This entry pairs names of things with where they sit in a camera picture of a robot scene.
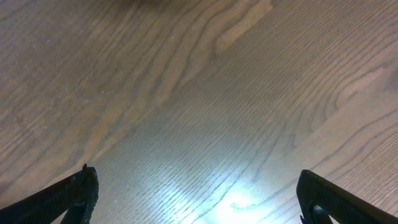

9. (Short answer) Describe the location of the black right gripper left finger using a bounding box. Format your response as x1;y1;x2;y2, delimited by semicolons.
1;164;99;224

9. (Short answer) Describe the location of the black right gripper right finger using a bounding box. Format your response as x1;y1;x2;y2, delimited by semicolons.
296;170;397;224

